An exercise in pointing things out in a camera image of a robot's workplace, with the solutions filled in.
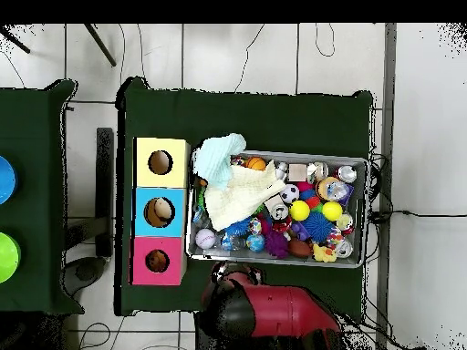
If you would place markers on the mint green cloth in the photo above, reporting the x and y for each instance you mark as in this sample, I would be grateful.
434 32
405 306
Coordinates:
215 160

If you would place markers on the brown plush teddy bear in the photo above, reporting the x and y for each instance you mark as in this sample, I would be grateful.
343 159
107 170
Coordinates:
157 261

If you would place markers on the yellow plush duck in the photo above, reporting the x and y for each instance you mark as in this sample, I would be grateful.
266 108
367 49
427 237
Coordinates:
324 253

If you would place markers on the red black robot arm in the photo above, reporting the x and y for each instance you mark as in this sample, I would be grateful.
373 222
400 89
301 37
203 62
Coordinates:
277 310

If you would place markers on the wooden box with three holes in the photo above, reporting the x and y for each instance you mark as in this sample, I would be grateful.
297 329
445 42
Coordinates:
160 178

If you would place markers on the shallow clear mesh bin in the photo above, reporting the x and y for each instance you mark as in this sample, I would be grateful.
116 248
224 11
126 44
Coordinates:
359 189

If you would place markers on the cream yellow cloth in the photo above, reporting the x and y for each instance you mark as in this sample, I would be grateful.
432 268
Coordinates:
233 200

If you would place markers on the orange toy basketball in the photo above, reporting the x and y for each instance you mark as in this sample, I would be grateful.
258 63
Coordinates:
255 163

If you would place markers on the white baseball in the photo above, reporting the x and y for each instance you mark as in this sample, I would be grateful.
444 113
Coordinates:
205 238

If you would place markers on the blue globe ball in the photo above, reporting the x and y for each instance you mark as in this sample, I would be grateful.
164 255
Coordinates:
255 243

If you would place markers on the black white soccer ball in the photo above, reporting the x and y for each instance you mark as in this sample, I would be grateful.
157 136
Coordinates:
290 193

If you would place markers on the plain wooden block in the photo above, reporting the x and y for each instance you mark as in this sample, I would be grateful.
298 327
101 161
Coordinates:
297 172

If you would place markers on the large yellow ball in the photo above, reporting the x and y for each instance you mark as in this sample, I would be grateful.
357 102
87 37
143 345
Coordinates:
300 210

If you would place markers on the small yellow ball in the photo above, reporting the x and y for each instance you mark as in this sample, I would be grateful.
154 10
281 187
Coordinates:
332 211

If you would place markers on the black tripod leg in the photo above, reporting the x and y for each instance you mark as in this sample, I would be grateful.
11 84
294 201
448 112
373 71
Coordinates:
16 42
100 45

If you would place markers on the dark green side table cloth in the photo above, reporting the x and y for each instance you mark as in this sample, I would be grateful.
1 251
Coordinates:
33 127

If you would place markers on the blue bowl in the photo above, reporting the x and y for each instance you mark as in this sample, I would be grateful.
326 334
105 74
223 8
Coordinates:
6 180

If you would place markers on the bright green bowl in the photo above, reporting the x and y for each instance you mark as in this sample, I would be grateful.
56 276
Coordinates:
7 257

